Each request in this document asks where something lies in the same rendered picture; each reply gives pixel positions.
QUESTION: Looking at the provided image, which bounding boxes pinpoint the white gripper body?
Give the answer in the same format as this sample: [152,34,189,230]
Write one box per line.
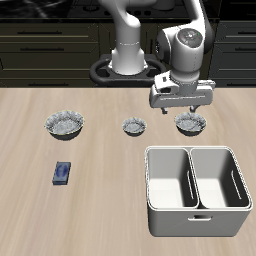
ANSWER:
[148,79,217,109]

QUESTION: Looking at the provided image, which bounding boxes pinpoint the medium grey fluted bowl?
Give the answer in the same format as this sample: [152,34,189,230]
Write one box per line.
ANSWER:
[173,111,208,136]

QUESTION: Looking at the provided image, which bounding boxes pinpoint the small grey fluted bowl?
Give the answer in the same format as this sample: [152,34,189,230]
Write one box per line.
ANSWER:
[121,116,148,137]

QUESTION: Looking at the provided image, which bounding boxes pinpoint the large grey fluted bowl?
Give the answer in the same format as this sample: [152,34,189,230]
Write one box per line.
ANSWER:
[44,110,86,141]

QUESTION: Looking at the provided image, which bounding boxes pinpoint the white two-bin basket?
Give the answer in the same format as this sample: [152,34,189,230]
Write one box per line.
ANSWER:
[144,145,253,238]

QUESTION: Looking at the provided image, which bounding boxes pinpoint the small blue box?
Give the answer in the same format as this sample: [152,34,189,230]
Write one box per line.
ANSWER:
[52,161,72,186]

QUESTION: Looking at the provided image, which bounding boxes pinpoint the dark kitchen cupboards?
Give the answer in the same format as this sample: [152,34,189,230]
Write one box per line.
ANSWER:
[0,0,256,89]

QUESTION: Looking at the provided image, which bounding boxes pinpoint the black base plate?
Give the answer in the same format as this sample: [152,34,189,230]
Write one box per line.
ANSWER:
[89,54,167,88]

